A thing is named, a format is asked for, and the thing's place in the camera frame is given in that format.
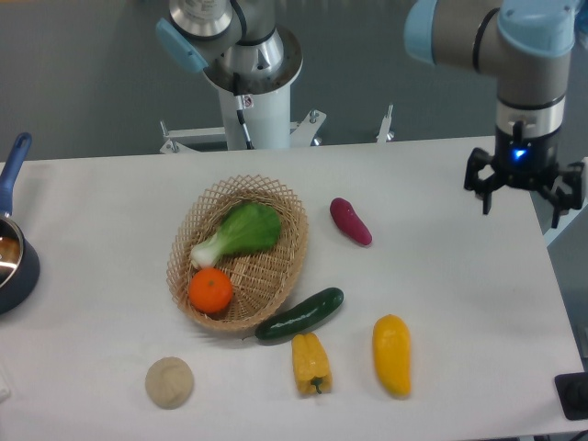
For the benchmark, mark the green bok choy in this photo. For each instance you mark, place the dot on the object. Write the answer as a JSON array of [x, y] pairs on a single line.
[[248, 228]]

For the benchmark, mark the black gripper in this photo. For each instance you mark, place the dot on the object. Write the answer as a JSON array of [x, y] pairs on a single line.
[[527, 163]]

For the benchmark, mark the white frame leg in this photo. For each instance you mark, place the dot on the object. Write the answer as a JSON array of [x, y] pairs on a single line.
[[552, 234]]

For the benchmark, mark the yellow mango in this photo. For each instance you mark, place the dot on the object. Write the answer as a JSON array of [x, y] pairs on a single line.
[[392, 350]]

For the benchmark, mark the orange fruit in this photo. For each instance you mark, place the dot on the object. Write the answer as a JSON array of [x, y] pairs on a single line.
[[210, 290]]

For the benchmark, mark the purple sweet potato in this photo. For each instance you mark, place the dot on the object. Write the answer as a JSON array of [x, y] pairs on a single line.
[[349, 223]]

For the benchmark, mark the green cucumber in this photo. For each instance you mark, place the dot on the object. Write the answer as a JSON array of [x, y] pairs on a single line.
[[301, 317]]

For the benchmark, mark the yellow bell pepper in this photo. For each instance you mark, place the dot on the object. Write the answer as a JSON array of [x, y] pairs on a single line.
[[310, 363]]

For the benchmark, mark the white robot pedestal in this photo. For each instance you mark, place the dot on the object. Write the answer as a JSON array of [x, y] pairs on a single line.
[[250, 122]]

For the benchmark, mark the beige steamed bun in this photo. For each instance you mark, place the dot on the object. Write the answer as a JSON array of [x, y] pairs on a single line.
[[169, 382]]

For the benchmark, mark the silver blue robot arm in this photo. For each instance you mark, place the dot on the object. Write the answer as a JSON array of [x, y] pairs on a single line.
[[524, 45]]

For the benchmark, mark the black device at edge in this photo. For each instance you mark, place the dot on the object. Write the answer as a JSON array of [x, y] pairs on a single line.
[[572, 392]]

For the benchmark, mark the blue handled saucepan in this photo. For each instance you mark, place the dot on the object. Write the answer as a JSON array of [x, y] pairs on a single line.
[[20, 264]]

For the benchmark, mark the woven wicker basket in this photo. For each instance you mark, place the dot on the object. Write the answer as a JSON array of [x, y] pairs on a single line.
[[261, 282]]

